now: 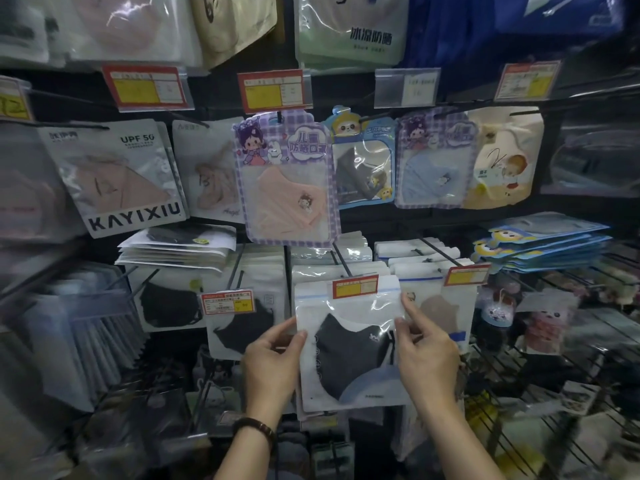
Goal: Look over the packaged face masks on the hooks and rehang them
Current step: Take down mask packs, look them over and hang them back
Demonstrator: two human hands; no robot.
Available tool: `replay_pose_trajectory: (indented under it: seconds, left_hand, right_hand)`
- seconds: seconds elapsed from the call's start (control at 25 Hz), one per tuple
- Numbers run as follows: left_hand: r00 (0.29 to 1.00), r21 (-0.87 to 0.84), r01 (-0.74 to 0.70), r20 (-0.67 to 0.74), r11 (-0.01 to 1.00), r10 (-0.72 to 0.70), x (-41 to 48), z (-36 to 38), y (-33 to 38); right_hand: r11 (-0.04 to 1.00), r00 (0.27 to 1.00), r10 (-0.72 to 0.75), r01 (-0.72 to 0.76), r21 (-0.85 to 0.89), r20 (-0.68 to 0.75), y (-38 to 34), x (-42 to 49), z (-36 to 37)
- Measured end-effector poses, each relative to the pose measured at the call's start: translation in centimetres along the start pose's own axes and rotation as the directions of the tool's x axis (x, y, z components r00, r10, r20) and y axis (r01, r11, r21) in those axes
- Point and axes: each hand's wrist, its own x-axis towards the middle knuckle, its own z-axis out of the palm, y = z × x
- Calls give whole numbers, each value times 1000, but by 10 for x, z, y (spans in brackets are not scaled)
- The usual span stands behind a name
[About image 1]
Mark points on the person's right hand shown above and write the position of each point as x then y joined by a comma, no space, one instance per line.
430,367

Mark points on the person's left hand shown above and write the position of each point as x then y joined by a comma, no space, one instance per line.
270,377

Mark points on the black mask packet pale arc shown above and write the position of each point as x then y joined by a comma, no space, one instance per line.
350,354

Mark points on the stack of blue cartoon packets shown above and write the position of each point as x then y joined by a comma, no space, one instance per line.
545,242

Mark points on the purple checked packet pink mask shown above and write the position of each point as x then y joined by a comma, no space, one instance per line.
287,204

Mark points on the row of translucent mask packets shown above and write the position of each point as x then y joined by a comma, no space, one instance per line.
85,344

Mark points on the purple checked packet blue mask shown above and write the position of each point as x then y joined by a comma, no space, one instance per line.
432,174

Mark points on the blue cartoon packet dark mask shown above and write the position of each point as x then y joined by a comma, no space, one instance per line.
362,169

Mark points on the white packet beige mask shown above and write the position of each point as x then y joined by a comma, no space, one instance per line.
207,174

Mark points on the cream cartoon girl packet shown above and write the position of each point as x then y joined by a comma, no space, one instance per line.
505,159

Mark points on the grey packet pink mask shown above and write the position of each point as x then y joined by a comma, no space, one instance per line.
115,184

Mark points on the clear packet pink mask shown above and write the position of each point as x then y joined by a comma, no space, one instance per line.
30,204

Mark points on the pale green mask packet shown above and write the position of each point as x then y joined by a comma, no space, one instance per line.
350,34

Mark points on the cream line-drawing mask packet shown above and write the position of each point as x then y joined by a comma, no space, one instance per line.
230,24

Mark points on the glossy packet pink mask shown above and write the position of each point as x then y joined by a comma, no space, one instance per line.
130,29

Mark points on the white packet grey mask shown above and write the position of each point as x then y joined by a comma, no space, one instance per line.
25,34

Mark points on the white red price tag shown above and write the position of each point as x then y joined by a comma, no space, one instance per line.
227,302

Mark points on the blue white bunny toy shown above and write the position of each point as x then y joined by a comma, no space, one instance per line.
497,312

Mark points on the row of grey folded items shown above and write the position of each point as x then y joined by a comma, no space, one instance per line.
320,454

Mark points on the red yellow price tag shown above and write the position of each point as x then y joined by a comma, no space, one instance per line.
355,286
274,90
467,275
145,87

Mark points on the cartoon sticker card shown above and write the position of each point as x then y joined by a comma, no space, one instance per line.
580,397

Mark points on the clear tag holder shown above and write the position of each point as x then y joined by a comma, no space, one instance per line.
100,304

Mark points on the clear packet purple trim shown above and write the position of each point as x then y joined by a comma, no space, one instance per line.
590,159

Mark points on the clear holder white paper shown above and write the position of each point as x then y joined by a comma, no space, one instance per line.
407,88

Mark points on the white price tag with barcode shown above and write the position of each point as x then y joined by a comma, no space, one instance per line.
527,80

